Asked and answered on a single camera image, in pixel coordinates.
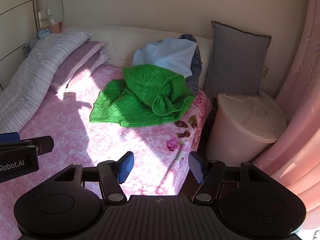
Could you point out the small blue cloth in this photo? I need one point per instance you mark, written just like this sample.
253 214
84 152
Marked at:
43 33

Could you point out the oval wall mirror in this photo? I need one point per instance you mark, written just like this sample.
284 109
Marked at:
55 7

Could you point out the small wall shelf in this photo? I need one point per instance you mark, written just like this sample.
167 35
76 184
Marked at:
45 20

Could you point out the cream padded headboard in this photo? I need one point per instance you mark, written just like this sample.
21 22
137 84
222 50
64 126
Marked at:
120 42

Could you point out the pink floral blanket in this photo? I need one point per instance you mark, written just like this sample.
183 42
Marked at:
75 135

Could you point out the wall socket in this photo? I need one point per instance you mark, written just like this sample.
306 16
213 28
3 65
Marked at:
265 71

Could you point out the light blue shirt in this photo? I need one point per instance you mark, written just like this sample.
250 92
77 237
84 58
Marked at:
165 55

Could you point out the pink curtain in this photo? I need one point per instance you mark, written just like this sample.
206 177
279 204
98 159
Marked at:
300 105

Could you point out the green knitted vest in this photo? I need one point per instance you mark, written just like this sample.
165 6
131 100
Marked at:
140 97

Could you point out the blue jeans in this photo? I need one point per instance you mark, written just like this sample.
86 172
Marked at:
196 80

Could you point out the pink lidded bin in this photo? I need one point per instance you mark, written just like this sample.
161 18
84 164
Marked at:
232 135

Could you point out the grey cushion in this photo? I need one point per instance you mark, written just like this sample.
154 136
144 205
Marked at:
235 60

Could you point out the striped quilt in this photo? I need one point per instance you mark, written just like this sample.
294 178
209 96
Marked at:
32 75

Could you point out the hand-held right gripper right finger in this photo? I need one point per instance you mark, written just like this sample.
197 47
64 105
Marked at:
196 166

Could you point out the purple pillow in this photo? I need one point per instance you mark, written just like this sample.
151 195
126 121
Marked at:
80 57

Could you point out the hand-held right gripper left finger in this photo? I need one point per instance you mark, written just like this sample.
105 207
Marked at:
126 166

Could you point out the cream wardrobe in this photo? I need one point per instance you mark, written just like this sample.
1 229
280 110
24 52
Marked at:
15 25

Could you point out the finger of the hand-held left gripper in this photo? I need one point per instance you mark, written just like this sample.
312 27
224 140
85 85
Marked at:
8 137
42 143

